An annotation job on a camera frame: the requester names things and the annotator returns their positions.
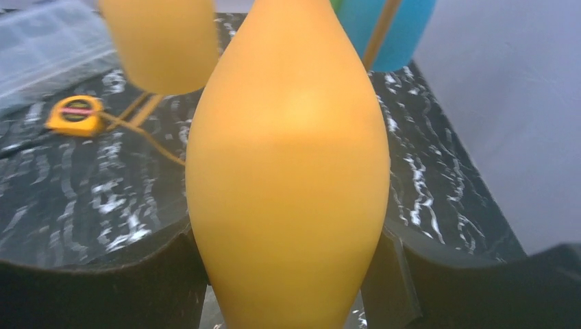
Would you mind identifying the yellow tape measure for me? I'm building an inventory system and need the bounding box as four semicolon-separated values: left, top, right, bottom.
45;95;104;138

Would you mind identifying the clear plastic parts box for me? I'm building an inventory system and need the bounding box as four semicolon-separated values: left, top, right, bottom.
1;1;120;115

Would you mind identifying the orange plastic goblet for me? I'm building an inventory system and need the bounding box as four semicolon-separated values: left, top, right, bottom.
99;0;219;95
185;0;391;329

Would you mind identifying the blue plastic goblet back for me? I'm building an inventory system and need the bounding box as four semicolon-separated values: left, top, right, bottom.
336;0;436;72

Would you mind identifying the green plastic goblet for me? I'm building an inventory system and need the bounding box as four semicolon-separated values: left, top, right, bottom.
330;0;343;13

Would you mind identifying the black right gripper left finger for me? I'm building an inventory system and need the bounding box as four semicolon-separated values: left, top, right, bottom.
1;218;208;328

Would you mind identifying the gold wire glass rack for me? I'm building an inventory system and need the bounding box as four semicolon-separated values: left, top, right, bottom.
116;1;390;172

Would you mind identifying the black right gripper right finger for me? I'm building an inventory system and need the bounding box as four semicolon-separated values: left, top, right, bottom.
361;221;580;328

